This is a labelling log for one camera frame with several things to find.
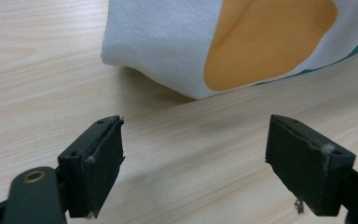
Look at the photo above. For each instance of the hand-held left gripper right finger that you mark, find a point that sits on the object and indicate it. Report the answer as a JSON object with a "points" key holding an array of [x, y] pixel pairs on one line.
{"points": [[304, 168]]}

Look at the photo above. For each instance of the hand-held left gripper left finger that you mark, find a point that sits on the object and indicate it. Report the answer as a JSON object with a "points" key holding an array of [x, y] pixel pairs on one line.
{"points": [[96, 168]]}

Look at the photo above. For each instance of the white tote bag orange print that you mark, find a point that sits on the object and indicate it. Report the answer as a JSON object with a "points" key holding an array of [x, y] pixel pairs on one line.
{"points": [[155, 37]]}

